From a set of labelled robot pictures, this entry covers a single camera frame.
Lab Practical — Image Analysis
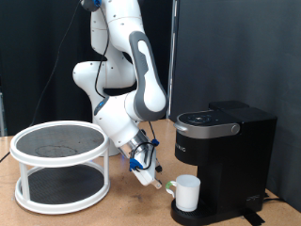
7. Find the black curtain backdrop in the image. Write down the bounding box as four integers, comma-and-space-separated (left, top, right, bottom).
0, 0, 174, 137

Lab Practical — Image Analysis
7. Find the white mug with green tape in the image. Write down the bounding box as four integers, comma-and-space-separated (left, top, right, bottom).
165, 174, 201, 213

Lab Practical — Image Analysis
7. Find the grey fabric backdrop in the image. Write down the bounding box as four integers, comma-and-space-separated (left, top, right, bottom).
168, 0, 301, 213

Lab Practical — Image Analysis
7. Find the white two-tier turntable stand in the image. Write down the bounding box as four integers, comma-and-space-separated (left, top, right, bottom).
8, 120, 111, 216

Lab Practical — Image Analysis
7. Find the black camera cable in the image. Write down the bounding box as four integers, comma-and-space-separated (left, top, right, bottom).
0, 0, 164, 173

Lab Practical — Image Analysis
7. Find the black power cord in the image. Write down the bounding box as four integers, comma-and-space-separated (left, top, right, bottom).
262, 191, 285, 202

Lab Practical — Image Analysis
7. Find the silver vertical pole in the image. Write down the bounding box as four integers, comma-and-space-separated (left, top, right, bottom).
166, 0, 180, 121

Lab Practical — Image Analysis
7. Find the grey metal post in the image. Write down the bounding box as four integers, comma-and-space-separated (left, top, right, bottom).
0, 74, 7, 137

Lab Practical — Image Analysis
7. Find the large blue cable clip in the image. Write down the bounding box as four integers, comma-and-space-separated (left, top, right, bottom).
128, 157, 144, 172

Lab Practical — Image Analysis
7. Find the black Keurig coffee machine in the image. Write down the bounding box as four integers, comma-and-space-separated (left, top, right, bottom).
170, 100, 278, 226

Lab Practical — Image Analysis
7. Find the black tape strip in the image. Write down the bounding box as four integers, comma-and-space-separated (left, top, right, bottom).
239, 206, 266, 226

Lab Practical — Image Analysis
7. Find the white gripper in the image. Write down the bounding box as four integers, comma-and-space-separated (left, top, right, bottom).
126, 147, 164, 190

